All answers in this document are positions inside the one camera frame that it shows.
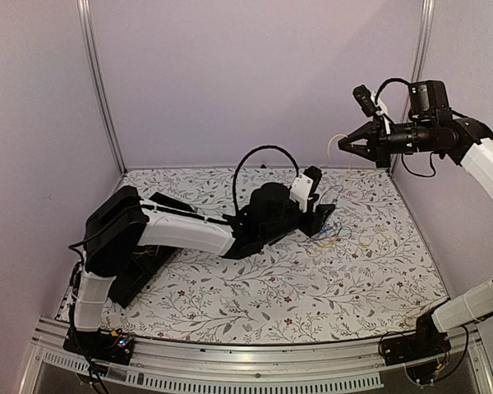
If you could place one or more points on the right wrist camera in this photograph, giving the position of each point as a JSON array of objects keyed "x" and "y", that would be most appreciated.
[{"x": 371, "y": 105}]

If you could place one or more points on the black compartment tray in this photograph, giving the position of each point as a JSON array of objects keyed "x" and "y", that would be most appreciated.
[{"x": 133, "y": 264}]

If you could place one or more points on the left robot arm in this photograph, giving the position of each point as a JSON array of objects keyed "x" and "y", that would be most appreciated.
[{"x": 167, "y": 222}]

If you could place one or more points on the right aluminium corner post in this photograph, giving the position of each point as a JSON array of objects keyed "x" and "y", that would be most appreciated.
[{"x": 423, "y": 39}]

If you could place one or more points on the floral table mat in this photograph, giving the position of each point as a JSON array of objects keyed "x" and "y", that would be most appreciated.
[{"x": 366, "y": 273}]

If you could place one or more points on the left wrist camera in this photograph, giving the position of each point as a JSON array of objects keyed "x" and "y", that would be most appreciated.
[{"x": 304, "y": 187}]

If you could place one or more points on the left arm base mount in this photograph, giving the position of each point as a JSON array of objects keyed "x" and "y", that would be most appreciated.
[{"x": 114, "y": 347}]

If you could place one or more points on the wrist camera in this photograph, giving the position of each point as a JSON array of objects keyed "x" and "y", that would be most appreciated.
[
  {"x": 304, "y": 187},
  {"x": 371, "y": 105}
]

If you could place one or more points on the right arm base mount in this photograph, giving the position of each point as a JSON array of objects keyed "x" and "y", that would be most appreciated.
[{"x": 405, "y": 347}]

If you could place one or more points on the aluminium corner post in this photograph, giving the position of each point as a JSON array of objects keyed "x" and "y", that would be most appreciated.
[
  {"x": 92, "y": 57},
  {"x": 423, "y": 39}
]

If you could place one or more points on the left aluminium corner post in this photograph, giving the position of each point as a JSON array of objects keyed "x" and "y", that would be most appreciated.
[{"x": 92, "y": 57}]

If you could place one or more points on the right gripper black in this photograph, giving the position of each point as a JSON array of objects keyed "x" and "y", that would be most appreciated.
[{"x": 380, "y": 153}]

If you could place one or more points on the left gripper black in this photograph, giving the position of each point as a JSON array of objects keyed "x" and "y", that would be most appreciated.
[{"x": 316, "y": 218}]

